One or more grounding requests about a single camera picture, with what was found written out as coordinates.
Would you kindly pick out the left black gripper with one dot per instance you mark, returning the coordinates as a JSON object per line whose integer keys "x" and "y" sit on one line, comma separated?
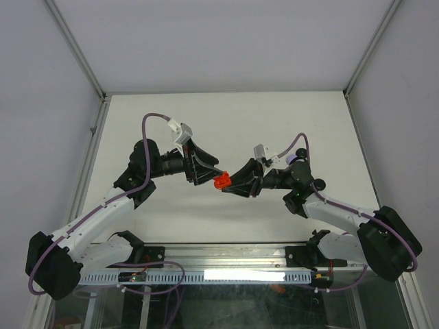
{"x": 199, "y": 173}

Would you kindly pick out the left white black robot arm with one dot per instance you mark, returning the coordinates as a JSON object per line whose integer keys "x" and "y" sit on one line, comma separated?
{"x": 57, "y": 262}

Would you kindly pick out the aluminium mounting rail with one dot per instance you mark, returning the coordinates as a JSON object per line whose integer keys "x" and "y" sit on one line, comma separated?
{"x": 197, "y": 257}

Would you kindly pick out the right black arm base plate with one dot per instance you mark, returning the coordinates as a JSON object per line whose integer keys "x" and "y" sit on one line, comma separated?
{"x": 302, "y": 257}

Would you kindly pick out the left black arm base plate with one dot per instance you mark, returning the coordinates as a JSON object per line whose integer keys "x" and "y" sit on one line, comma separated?
{"x": 146, "y": 254}

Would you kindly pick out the right aluminium frame post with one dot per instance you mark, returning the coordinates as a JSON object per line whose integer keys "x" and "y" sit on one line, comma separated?
{"x": 372, "y": 45}

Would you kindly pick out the white slotted cable duct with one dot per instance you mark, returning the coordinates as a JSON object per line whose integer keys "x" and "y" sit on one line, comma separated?
{"x": 209, "y": 276}

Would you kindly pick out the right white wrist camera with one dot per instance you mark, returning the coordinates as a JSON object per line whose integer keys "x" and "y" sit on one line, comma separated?
{"x": 265, "y": 156}

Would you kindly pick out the red round charging case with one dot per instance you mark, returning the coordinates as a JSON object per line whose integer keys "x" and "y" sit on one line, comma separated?
{"x": 222, "y": 181}

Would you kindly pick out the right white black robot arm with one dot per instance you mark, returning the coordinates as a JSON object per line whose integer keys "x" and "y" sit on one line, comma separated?
{"x": 379, "y": 239}

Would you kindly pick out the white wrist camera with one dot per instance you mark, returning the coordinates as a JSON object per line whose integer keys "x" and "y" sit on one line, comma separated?
{"x": 265, "y": 156}
{"x": 181, "y": 134}

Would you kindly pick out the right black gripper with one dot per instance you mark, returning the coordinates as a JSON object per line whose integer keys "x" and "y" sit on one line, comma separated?
{"x": 252, "y": 167}

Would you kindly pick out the black round charging case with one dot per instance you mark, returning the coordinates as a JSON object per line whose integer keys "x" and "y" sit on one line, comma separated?
{"x": 302, "y": 153}

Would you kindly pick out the aluminium frame post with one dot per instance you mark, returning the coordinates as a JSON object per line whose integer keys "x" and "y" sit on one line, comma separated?
{"x": 372, "y": 45}
{"x": 74, "y": 47}

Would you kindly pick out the purple round charging case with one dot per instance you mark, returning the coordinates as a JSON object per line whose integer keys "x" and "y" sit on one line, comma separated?
{"x": 291, "y": 158}

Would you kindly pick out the small electronics board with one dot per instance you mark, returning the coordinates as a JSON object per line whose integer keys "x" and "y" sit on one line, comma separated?
{"x": 139, "y": 276}

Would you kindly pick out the left aluminium frame post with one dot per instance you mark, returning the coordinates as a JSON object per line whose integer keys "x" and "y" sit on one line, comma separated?
{"x": 74, "y": 47}

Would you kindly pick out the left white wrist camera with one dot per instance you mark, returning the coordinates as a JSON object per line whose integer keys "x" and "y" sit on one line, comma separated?
{"x": 181, "y": 134}

